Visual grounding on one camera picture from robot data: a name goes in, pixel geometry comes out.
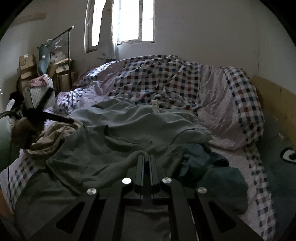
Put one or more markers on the stacked cardboard boxes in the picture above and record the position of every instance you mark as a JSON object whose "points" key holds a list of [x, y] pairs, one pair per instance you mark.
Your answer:
{"points": [[33, 73]]}

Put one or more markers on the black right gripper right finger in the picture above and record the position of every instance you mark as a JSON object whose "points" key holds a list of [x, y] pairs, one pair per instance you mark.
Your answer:
{"points": [[194, 214]]}

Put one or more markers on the khaki tan garment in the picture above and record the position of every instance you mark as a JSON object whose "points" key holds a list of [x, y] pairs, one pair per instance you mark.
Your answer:
{"points": [[53, 138]]}

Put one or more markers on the checkered bed sheet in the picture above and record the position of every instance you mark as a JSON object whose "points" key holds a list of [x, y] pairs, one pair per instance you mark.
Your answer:
{"points": [[259, 185]]}

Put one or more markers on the yellow wooden headboard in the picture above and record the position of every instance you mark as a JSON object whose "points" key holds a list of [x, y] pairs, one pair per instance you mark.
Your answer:
{"points": [[280, 102]]}

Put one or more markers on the dark green garment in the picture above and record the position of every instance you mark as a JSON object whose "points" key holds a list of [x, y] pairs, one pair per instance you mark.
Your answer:
{"points": [[91, 157]]}

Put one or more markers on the light grey-green garment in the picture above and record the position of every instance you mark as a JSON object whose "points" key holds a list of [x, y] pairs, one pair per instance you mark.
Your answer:
{"points": [[124, 119]]}

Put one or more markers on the bright window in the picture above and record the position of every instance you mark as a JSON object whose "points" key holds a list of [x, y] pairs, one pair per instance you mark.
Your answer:
{"points": [[131, 22]]}

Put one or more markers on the striped storage box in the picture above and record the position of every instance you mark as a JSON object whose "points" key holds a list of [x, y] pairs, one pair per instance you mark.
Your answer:
{"points": [[34, 95]]}

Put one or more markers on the dark teal garment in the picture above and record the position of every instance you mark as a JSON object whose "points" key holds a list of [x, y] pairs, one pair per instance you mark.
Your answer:
{"points": [[201, 167]]}

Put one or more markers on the teal pillow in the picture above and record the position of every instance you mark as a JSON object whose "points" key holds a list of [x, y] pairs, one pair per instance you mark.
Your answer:
{"points": [[280, 174]]}

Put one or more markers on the black clothes rack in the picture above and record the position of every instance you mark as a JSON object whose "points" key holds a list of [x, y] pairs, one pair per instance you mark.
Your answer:
{"points": [[66, 46]]}

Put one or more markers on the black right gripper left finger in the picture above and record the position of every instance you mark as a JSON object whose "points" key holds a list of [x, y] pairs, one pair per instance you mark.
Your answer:
{"points": [[96, 215]]}

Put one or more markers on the checkered crumpled duvet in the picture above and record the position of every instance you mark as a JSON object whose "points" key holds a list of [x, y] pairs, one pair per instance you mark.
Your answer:
{"points": [[223, 98]]}

